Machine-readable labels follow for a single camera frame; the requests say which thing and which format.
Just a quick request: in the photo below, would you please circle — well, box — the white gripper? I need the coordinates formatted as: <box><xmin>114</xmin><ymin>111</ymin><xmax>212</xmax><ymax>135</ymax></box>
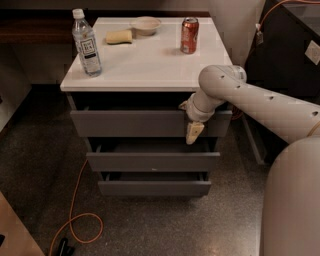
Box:
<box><xmin>178</xmin><ymin>93</ymin><xmax>214</xmax><ymax>145</ymax></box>

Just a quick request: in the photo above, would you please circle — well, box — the grey top drawer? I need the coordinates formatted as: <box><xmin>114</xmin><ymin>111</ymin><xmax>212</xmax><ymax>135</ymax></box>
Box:
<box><xmin>69</xmin><ymin>105</ymin><xmax>233</xmax><ymax>138</ymax></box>

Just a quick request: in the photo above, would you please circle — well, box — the grey drawer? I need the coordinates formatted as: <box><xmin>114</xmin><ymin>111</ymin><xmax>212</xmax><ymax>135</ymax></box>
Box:
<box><xmin>69</xmin><ymin>105</ymin><xmax>233</xmax><ymax>138</ymax></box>
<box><xmin>98</xmin><ymin>172</ymin><xmax>211</xmax><ymax>197</ymax></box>
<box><xmin>87</xmin><ymin>138</ymin><xmax>220</xmax><ymax>172</ymax></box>

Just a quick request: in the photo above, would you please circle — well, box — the clear blue plastic water bottle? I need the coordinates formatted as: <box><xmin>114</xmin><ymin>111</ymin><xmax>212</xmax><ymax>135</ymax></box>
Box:
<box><xmin>72</xmin><ymin>9</ymin><xmax>102</xmax><ymax>77</ymax></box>

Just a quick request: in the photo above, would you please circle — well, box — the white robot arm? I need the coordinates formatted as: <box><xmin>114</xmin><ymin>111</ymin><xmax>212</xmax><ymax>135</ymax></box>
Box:
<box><xmin>180</xmin><ymin>65</ymin><xmax>320</xmax><ymax>256</ymax></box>

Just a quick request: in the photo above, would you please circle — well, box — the white top drawer cabinet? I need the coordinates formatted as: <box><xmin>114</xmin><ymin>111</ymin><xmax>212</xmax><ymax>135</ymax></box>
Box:
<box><xmin>61</xmin><ymin>18</ymin><xmax>231</xmax><ymax>96</ymax></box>

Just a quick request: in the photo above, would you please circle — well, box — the grey middle drawer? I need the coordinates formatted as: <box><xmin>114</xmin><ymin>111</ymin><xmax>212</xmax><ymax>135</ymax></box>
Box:
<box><xmin>87</xmin><ymin>138</ymin><xmax>220</xmax><ymax>172</ymax></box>

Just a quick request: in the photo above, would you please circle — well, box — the grey bottom drawer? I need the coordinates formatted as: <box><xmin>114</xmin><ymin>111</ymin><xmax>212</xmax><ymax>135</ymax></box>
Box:
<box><xmin>98</xmin><ymin>172</ymin><xmax>211</xmax><ymax>197</ymax></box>

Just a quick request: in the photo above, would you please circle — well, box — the red soda can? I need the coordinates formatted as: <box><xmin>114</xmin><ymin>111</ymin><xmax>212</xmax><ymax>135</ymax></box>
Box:
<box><xmin>180</xmin><ymin>17</ymin><xmax>199</xmax><ymax>54</ymax></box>

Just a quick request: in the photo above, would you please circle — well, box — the beige bowl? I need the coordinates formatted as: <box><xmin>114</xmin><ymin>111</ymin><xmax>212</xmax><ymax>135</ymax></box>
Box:
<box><xmin>130</xmin><ymin>16</ymin><xmax>161</xmax><ymax>36</ymax></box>

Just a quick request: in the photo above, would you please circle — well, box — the yellow sponge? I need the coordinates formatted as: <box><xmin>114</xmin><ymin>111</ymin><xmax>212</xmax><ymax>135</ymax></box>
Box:
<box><xmin>106</xmin><ymin>30</ymin><xmax>132</xmax><ymax>45</ymax></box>

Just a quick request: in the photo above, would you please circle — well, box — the black plug on floor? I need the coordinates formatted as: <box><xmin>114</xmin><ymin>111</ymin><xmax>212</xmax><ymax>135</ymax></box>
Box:
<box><xmin>56</xmin><ymin>238</ymin><xmax>75</xmax><ymax>256</ymax></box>

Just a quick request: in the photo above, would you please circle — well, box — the wooden board corner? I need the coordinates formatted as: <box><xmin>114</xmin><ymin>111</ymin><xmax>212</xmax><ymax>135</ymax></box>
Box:
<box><xmin>0</xmin><ymin>192</ymin><xmax>45</xmax><ymax>256</ymax></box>

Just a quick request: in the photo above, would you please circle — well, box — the orange cable on right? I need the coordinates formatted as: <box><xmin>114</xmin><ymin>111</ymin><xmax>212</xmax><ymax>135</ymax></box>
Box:
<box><xmin>231</xmin><ymin>0</ymin><xmax>320</xmax><ymax>121</ymax></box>

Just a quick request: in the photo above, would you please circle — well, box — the orange floor cable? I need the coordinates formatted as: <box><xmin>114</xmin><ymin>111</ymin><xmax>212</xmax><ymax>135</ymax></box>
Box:
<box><xmin>48</xmin><ymin>159</ymin><xmax>104</xmax><ymax>256</ymax></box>

